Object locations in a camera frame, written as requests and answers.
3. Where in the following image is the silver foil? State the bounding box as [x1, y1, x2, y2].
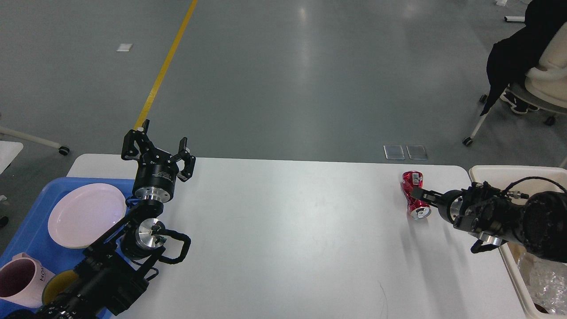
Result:
[517, 252, 567, 315]

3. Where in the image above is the white side table corner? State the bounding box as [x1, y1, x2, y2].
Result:
[0, 140, 23, 174]

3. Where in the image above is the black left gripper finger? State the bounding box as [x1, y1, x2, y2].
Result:
[171, 137, 196, 182]
[120, 119, 160, 165]

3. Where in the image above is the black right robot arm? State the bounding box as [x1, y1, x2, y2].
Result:
[410, 182, 567, 263]

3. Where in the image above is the red snack wrapper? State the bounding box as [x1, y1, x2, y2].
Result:
[401, 171, 432, 220]

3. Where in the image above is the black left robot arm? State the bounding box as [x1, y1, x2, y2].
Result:
[7, 120, 196, 319]

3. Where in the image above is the beige plastic bin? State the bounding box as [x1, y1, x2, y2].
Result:
[469, 165, 567, 319]

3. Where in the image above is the white chair frame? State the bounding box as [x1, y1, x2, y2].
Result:
[462, 13, 567, 147]

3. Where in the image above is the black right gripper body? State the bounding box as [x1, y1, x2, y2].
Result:
[437, 190, 464, 224]

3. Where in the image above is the white chair at left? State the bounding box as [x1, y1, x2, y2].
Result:
[0, 126, 70, 156]

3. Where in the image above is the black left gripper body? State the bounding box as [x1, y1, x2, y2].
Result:
[132, 161, 179, 203]

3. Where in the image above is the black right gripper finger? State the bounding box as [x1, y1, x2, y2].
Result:
[410, 187, 443, 206]

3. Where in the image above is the dark green mug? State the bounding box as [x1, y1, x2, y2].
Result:
[41, 270, 79, 306]

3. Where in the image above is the blue plastic tray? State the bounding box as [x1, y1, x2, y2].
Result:
[0, 177, 138, 319]

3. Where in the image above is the pink mug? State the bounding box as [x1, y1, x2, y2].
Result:
[0, 253, 55, 308]

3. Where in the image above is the pink plastic plate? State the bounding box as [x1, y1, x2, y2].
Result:
[48, 183, 126, 249]

